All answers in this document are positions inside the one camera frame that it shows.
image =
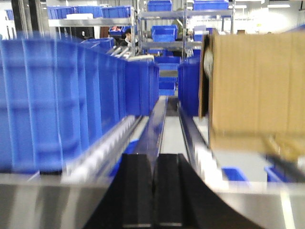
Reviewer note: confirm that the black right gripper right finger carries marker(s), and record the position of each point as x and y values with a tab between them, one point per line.
183	201

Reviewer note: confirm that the far blue bin stack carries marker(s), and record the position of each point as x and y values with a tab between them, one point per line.
188	85

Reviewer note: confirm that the person in background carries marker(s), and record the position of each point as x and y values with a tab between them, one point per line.
128	38

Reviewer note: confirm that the row of blue crates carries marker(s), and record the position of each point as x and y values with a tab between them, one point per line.
58	97

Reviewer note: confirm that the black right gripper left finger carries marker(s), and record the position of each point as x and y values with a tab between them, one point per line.
127	203

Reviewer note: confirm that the brown cardboard carton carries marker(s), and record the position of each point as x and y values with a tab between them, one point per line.
253	89

